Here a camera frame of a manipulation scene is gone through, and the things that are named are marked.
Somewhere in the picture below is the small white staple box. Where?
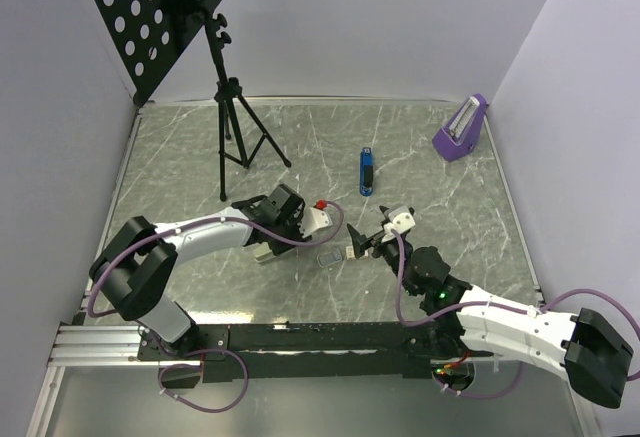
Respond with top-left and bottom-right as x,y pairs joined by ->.
345,246 -> 370,260

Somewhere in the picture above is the silver staple tray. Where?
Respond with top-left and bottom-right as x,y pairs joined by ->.
317,250 -> 343,267

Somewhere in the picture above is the beige white stapler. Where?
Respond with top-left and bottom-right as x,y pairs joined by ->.
253,243 -> 276,264

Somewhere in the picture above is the blue black stapler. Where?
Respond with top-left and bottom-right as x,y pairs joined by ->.
359,147 -> 374,197

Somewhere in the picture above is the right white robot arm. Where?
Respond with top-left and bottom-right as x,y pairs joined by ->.
347,206 -> 639,409

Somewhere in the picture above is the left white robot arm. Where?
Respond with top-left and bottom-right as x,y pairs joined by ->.
89,184 -> 310,359

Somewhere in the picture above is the purple metronome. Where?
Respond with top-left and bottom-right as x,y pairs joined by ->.
432,94 -> 487,162

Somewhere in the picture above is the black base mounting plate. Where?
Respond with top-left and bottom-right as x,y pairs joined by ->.
137,322 -> 490,383

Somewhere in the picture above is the black perforated music stand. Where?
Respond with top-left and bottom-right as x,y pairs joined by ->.
79,0 -> 293,203

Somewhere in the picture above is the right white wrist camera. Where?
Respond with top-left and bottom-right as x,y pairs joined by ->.
382,205 -> 416,242

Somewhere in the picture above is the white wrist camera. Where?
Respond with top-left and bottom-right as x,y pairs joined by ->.
382,205 -> 416,242
298,200 -> 333,239

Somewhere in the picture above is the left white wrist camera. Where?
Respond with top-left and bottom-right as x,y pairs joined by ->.
298,200 -> 333,239

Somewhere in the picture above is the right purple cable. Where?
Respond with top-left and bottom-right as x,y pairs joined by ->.
389,229 -> 640,401

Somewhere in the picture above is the purple cable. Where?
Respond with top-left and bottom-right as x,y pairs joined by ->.
85,201 -> 346,414
389,229 -> 640,401

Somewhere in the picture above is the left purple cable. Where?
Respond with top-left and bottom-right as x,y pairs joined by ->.
85,201 -> 346,414

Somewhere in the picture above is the aluminium rail frame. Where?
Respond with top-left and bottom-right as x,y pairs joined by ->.
24,320 -> 601,437

